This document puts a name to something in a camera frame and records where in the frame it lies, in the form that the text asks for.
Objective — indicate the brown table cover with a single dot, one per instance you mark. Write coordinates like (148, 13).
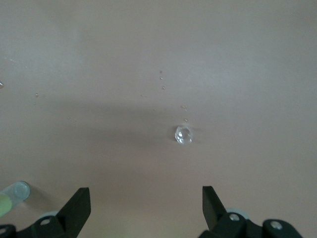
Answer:
(223, 74)

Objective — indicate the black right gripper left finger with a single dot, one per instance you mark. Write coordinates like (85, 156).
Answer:
(69, 218)

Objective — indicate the clear glass measuring beaker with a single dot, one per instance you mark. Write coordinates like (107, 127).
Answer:
(183, 135)

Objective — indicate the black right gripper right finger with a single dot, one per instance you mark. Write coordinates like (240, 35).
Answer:
(223, 223)

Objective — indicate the green bottle with clear base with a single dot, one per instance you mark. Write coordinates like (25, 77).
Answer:
(15, 196)

